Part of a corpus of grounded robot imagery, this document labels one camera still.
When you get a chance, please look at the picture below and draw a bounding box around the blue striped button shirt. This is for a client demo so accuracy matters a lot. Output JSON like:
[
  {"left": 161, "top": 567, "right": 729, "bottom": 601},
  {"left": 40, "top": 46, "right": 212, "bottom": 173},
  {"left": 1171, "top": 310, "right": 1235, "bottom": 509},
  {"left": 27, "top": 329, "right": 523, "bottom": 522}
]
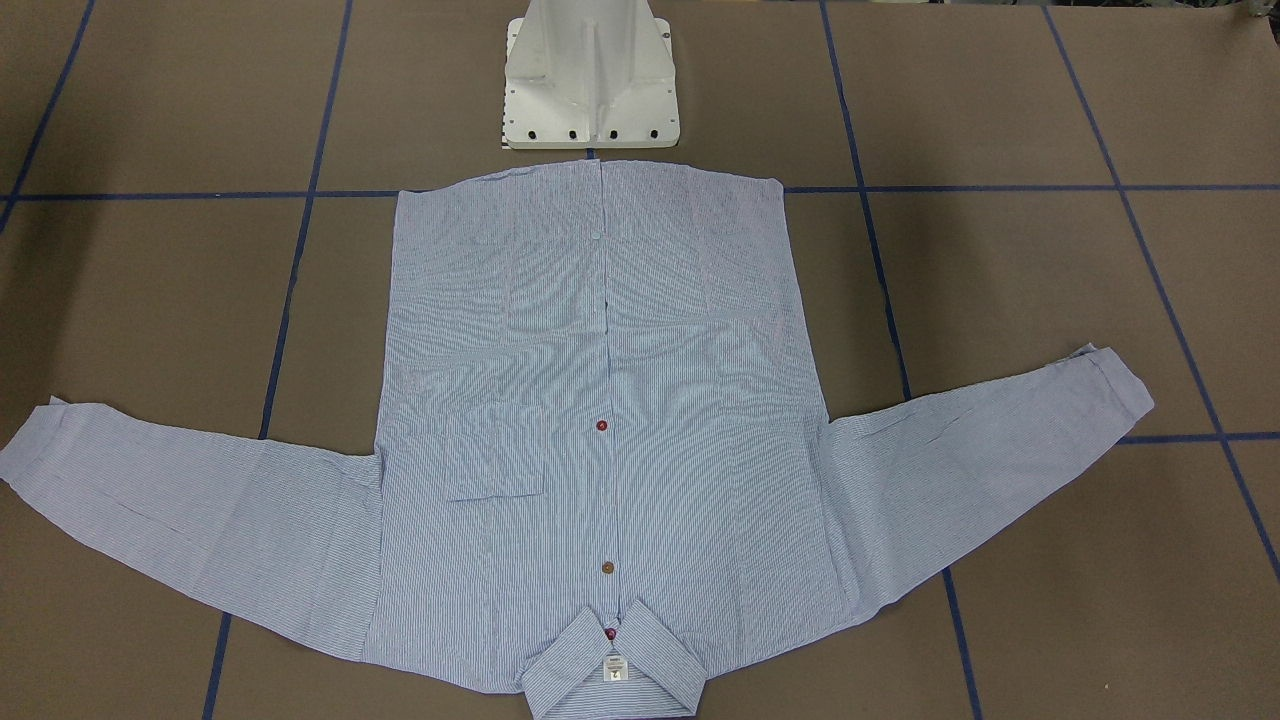
[{"left": 3, "top": 160, "right": 1155, "bottom": 719}]

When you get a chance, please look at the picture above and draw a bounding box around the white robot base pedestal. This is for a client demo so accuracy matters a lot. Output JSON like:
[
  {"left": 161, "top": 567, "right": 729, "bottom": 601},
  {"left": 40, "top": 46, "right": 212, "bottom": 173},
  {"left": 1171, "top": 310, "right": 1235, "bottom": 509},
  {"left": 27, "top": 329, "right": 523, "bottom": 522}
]
[{"left": 500, "top": 1, "right": 682, "bottom": 151}]

